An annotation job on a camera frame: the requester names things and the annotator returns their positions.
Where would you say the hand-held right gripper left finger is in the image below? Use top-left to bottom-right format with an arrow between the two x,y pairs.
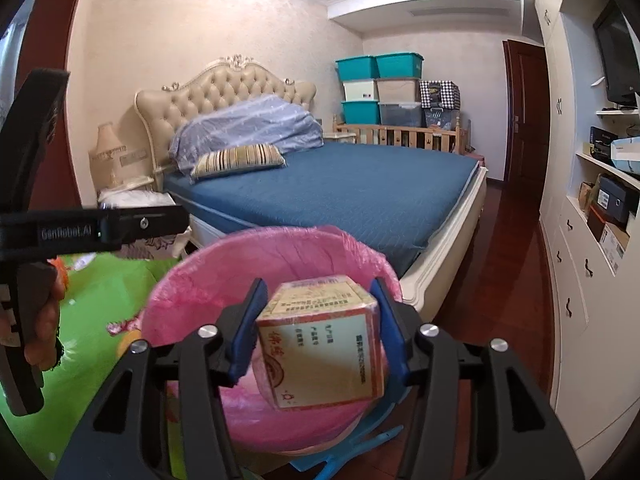
54,278 -> 270,480

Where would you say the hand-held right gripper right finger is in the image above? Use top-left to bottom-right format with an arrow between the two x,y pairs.
369,278 -> 585,480

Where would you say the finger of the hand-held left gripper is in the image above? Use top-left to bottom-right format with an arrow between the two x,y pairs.
117,204 -> 190,250

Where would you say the printed beige carton box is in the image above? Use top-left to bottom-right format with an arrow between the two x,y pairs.
254,273 -> 389,412

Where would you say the pink bag lined bin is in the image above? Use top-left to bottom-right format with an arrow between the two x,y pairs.
141,226 -> 404,454

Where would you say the person's left hand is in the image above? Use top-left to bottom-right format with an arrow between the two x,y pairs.
24,260 -> 67,368

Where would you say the white plastic bag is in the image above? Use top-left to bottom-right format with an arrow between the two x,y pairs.
97,189 -> 177,209

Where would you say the cream nightstand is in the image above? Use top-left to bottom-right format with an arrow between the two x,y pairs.
97,175 -> 162,197

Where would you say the white table lamp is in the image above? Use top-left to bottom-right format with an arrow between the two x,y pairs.
88,122 -> 129,190

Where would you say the striped pillow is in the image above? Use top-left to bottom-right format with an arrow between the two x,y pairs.
189,143 -> 287,182

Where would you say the blue grey duvet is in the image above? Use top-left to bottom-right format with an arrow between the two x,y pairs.
168,94 -> 325,172

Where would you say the dark red wooden panel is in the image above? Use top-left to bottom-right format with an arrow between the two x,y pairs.
0,0 -> 99,209

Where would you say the bed with blue cover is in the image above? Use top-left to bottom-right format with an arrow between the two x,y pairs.
162,139 -> 489,322

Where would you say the beige tufted headboard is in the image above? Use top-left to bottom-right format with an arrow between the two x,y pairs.
134,53 -> 319,192

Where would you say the white built-in cabinet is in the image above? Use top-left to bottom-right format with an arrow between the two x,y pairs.
534,0 -> 640,452

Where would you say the brown cardboard box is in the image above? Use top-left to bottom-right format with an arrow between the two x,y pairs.
599,222 -> 631,274

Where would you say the stack of storage boxes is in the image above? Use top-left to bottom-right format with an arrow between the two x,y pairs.
335,52 -> 427,129

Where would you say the checkered bag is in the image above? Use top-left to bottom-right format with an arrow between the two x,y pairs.
419,80 -> 461,110

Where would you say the dark red wooden door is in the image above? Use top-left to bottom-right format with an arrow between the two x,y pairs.
502,38 -> 552,187

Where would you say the black safe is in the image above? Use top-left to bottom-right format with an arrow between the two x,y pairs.
597,174 -> 640,227

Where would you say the black shelf box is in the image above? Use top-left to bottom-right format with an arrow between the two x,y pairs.
589,126 -> 619,164

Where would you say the blue and white box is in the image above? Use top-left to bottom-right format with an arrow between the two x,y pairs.
610,135 -> 640,175

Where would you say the black television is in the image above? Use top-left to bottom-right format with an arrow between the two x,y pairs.
593,0 -> 640,109

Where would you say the wooden crib rail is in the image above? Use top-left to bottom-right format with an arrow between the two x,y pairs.
333,115 -> 474,154

